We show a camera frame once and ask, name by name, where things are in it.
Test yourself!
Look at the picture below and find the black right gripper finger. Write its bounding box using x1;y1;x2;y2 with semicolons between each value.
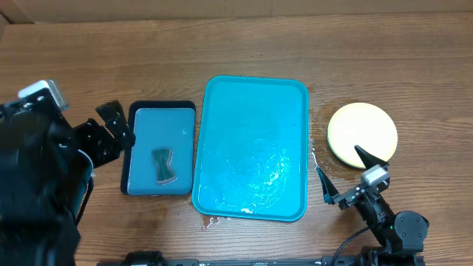
316;166;339;204
354;145;389;170

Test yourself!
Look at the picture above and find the yellow plate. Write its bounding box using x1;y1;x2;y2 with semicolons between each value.
327;103;398;168

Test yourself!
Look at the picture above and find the orange green scrub sponge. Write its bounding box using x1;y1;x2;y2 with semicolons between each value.
152;149;176;184

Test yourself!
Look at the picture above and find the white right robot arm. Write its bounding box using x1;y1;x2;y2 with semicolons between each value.
315;145;429;266

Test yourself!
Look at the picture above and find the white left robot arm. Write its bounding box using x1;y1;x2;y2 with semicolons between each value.
1;97;135;265

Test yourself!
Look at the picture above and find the black water tray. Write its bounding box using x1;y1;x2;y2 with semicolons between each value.
120;100;196;197

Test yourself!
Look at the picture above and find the turquoise plastic tray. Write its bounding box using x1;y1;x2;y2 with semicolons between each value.
192;75;309;222

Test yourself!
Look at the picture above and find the black bottom rail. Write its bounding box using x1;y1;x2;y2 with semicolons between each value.
97;251;333;266

